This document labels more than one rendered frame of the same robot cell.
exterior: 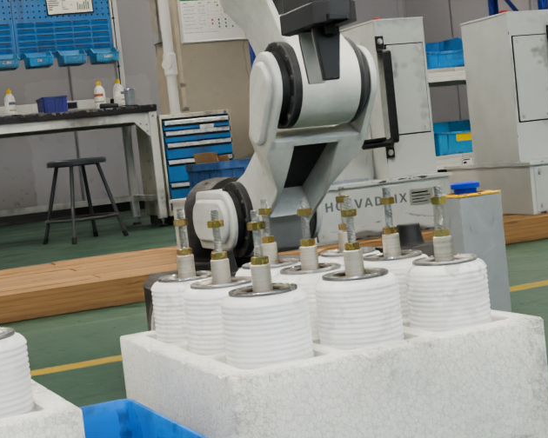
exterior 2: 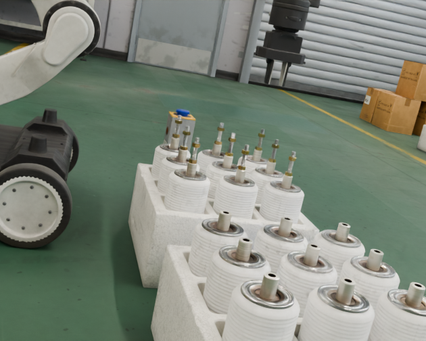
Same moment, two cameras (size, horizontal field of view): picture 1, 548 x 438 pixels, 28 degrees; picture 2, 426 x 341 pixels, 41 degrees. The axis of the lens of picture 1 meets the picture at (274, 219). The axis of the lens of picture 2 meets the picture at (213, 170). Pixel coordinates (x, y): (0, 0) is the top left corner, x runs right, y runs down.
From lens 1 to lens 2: 1.78 m
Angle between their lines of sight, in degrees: 81
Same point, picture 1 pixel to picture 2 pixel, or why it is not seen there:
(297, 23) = (285, 59)
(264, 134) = (64, 60)
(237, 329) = (297, 207)
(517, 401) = not seen: hidden behind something
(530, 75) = not seen: outside the picture
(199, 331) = (247, 208)
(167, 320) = (199, 201)
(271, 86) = (87, 34)
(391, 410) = not seen: hidden behind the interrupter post
